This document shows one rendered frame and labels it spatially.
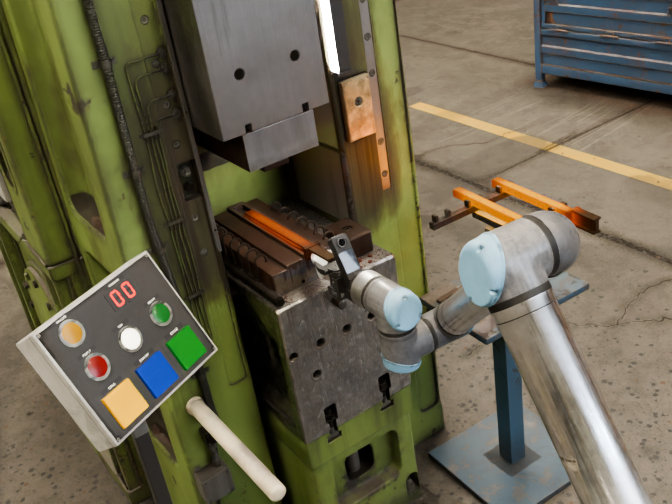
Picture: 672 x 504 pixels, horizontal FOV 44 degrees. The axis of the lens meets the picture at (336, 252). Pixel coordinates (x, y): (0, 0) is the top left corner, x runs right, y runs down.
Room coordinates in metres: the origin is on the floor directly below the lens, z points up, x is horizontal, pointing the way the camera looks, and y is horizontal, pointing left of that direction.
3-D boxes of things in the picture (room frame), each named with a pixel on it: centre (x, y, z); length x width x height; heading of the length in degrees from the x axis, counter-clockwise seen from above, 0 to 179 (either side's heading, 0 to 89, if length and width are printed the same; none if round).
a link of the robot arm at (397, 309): (1.62, -0.11, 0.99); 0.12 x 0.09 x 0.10; 30
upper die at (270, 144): (2.08, 0.19, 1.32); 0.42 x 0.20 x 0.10; 30
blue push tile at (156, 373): (1.47, 0.42, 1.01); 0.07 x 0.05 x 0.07; 145
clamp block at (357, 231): (2.04, -0.04, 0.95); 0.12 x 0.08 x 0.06; 30
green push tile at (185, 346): (1.55, 0.36, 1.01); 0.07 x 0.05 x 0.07; 145
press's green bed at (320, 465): (2.11, 0.15, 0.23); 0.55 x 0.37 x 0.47; 30
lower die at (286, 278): (2.08, 0.19, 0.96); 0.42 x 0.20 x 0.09; 30
